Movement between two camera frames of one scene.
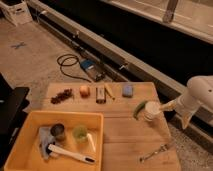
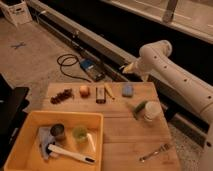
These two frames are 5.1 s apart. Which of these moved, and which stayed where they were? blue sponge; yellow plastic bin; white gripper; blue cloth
Moved: white gripper
Stayed: blue sponge; blue cloth; yellow plastic bin
